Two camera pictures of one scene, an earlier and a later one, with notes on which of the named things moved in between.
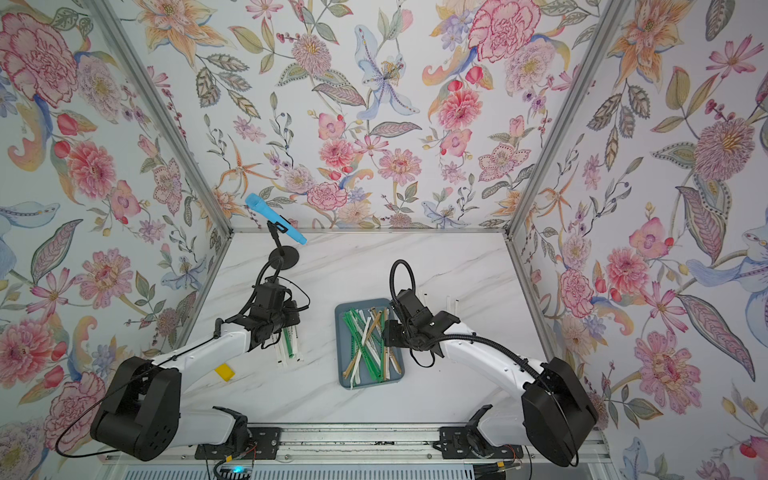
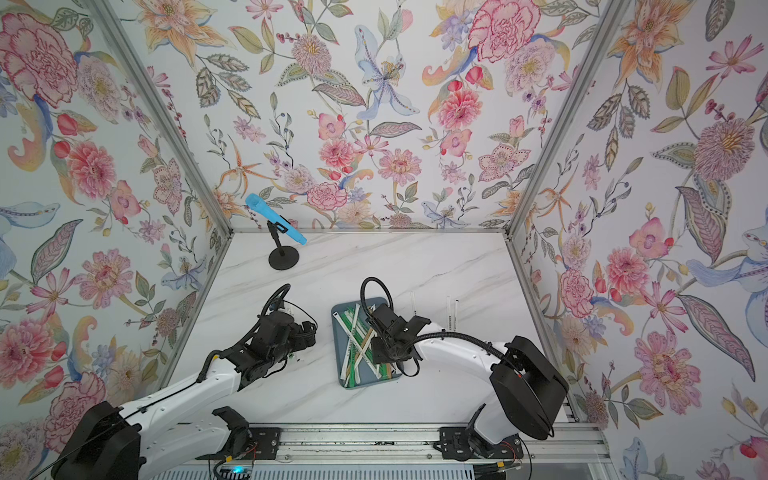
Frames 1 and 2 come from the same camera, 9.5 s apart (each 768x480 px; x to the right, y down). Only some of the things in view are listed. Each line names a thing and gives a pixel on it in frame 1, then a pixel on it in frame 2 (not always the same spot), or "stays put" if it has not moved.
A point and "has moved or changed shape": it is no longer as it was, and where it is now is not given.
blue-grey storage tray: [363, 360] stays put
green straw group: [367, 347] has moved or changed shape
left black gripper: [292, 309] to [303, 341]
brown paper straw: [361, 345] stays put
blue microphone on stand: [275, 219] stays put
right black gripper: [391, 334] to [377, 352]
